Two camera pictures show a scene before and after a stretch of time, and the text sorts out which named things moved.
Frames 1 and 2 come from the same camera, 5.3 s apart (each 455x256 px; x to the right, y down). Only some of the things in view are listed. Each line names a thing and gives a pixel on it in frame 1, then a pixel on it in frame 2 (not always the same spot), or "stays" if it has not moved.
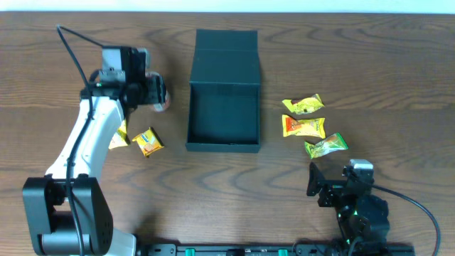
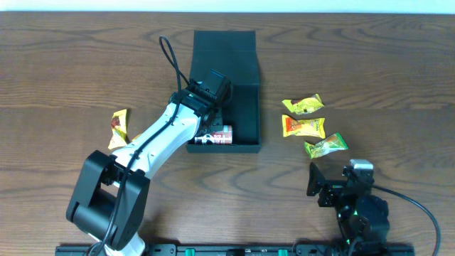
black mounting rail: [253, 249] stays
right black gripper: [327, 189] stays
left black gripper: [155, 89] -> [213, 121]
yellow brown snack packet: [120, 137] stays
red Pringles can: [156, 94] -> [217, 138]
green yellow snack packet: [334, 143] stays
